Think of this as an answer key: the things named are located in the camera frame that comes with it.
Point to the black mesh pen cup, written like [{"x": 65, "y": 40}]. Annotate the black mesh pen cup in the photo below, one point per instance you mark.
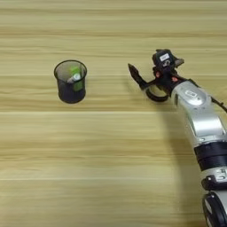
[{"x": 66, "y": 96}]

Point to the small white object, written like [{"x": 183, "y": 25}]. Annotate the small white object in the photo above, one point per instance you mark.
[{"x": 76, "y": 77}]

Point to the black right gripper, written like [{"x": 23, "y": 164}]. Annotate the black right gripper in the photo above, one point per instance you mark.
[{"x": 165, "y": 81}]

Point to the green eraser block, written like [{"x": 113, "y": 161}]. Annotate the green eraser block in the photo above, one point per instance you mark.
[{"x": 75, "y": 70}]

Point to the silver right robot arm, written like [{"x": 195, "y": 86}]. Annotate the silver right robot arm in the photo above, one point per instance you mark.
[{"x": 204, "y": 118}]

